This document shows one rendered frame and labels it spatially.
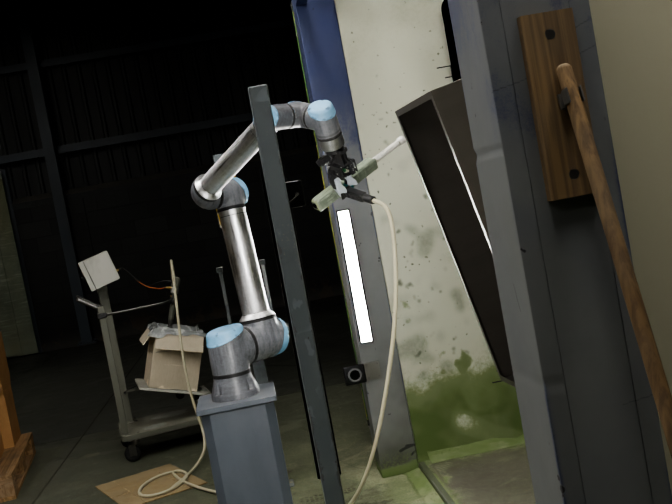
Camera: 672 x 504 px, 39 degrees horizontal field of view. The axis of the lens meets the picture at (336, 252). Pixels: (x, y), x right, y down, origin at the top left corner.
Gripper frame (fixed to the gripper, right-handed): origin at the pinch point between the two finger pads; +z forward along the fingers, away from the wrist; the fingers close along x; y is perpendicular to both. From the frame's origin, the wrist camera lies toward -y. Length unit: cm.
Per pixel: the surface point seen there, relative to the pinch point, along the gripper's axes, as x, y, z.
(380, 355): 15, -35, 110
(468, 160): 25.0, 41.4, -7.3
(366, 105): 72, -64, 13
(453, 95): 33, 33, -27
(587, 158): -76, 172, -95
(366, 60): 83, -69, -4
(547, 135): -75, 164, -97
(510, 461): 19, 29, 150
